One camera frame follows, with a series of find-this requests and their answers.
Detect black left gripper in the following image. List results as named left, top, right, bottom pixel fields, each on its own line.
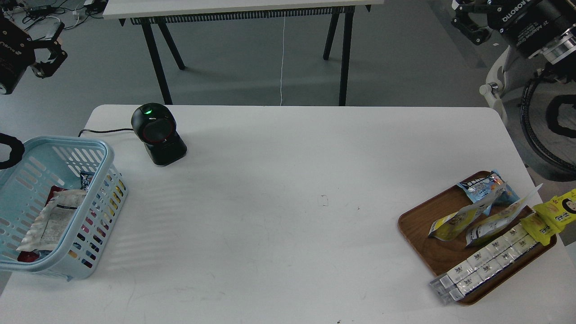
left=0, top=18, right=68, bottom=95

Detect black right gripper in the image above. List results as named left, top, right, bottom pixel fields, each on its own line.
left=452, top=0, right=573, bottom=58

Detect yellow white bean snack pouch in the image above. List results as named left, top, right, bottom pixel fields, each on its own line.
left=428, top=186, right=506, bottom=242

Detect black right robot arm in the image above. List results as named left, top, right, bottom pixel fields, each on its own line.
left=451, top=0, right=576, bottom=182

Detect light blue plastic basket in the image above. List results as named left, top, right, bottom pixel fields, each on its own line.
left=0, top=136, right=128, bottom=280

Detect dark blue snack in basket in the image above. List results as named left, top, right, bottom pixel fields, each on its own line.
left=80, top=171, right=95, bottom=191

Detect blue snack bag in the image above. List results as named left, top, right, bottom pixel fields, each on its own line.
left=457, top=170, right=520, bottom=207

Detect white snack pack in basket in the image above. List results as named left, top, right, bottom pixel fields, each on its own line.
left=16, top=189, right=88, bottom=252

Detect yellow cartoon snack bag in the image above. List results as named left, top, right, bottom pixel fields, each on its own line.
left=520, top=189, right=576, bottom=246

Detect white background table black legs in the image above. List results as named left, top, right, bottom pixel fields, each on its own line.
left=103, top=0, right=383, bottom=106

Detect black barcode scanner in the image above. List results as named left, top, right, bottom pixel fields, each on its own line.
left=131, top=103, right=187, bottom=167

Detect brown wooden tray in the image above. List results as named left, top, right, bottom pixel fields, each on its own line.
left=398, top=185, right=557, bottom=305

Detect silver white biscuit pack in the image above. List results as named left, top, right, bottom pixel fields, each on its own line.
left=429, top=224, right=537, bottom=304

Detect tangled floor cables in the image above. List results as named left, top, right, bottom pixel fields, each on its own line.
left=0, top=0, right=108, bottom=32

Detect black scanner cable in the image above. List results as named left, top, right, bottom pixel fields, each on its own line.
left=78, top=129, right=134, bottom=138

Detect white hanging cable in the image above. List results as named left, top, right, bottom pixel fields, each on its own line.
left=280, top=17, right=286, bottom=106

